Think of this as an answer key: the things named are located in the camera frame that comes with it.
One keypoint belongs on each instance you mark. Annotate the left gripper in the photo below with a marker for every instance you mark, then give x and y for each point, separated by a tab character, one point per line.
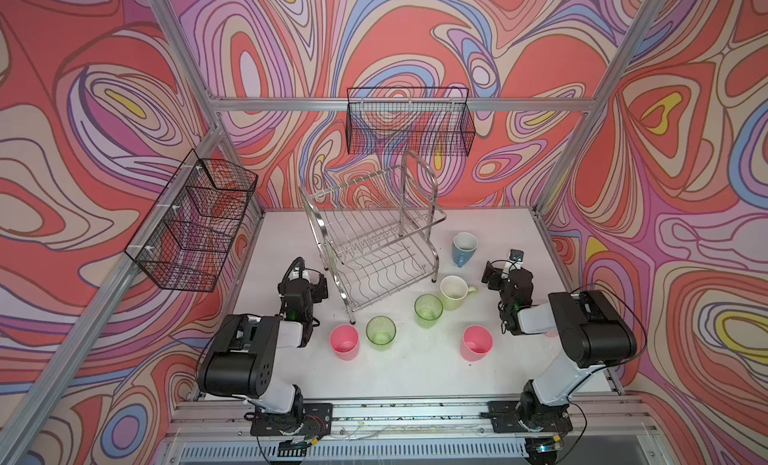
317	294

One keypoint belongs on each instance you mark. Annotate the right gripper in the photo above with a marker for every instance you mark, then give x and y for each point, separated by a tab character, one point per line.
495	275

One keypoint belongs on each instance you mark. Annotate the light green ceramic mug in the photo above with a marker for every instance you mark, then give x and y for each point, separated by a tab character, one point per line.
454	291

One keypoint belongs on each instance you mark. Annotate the pink plastic cup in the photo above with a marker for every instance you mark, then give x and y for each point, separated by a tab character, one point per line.
344	342
476	343

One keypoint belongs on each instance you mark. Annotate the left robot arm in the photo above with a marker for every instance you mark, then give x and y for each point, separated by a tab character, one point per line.
240	360

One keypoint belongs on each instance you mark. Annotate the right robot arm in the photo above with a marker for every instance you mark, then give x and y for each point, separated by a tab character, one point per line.
593	337

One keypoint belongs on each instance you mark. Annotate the steel two-tier dish rack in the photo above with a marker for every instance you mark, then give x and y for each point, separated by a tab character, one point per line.
373	233

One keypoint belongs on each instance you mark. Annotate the blue ceramic mug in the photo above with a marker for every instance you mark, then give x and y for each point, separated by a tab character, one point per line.
464	246

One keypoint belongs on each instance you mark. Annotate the green transparent cup right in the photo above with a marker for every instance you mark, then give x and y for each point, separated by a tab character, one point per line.
428	309

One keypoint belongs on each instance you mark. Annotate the green transparent cup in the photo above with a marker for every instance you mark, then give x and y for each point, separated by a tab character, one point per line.
381	332
428	309

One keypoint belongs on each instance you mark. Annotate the green transparent cup left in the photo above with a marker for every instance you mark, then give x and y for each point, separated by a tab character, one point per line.
381	332

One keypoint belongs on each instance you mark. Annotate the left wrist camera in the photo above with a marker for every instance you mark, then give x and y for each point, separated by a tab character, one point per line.
297	270

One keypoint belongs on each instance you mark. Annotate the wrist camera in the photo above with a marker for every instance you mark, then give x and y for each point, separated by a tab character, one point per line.
515	258
297	270

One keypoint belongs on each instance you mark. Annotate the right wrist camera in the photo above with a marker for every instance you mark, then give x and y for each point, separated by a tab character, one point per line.
515	258

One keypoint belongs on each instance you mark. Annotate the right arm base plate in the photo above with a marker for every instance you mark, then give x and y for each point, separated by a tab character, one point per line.
512	417

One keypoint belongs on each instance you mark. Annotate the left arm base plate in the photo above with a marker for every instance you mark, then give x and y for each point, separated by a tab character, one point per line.
312	420

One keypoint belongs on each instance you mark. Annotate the black wire basket left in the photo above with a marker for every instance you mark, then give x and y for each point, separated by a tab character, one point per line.
200	213

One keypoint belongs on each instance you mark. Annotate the black wire basket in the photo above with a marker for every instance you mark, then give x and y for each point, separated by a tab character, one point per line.
390	120
200	213

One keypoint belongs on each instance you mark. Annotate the black wire basket back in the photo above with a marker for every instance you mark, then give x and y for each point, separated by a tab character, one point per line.
390	120

